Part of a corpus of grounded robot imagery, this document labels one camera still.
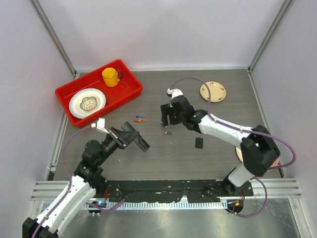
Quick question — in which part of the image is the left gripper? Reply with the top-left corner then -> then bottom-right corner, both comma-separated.
97,126 -> 139,165

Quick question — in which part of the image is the black battery cover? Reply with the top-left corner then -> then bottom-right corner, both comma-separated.
195,137 -> 204,149

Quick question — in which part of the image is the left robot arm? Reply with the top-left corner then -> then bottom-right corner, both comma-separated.
22,118 -> 150,238

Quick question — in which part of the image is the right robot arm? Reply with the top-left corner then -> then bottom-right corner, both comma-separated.
160,95 -> 280,196

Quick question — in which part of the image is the small patterned bowl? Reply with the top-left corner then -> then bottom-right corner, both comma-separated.
79,97 -> 98,111

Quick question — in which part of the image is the white paper plate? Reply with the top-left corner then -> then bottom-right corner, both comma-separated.
68,88 -> 106,119

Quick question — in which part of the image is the cream floral plate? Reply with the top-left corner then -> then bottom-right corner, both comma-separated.
200,81 -> 226,103

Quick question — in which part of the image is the red plastic tray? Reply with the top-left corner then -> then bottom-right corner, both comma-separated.
55,59 -> 143,128

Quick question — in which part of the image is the yellow mug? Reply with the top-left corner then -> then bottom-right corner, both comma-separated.
102,67 -> 123,87

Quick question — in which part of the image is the pink white plate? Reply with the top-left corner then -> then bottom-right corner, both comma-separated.
236,147 -> 279,168

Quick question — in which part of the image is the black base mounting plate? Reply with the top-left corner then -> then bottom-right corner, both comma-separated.
105,179 -> 254,203

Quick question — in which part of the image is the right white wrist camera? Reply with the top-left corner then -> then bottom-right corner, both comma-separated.
166,88 -> 183,100

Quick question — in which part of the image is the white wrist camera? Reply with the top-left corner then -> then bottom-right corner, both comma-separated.
91,118 -> 109,134
166,88 -> 183,100

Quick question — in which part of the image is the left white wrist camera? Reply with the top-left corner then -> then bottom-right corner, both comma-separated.
91,118 -> 109,134

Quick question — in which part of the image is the left aluminium frame post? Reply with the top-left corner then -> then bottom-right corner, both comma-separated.
30,0 -> 77,78

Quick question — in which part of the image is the aluminium frame post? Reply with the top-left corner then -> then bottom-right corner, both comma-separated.
248,0 -> 294,73
30,0 -> 77,78

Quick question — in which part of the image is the white slotted cable duct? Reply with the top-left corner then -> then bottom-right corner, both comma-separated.
42,200 -> 228,211

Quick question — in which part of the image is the right aluminium frame post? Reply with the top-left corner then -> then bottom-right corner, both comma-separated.
248,0 -> 294,73

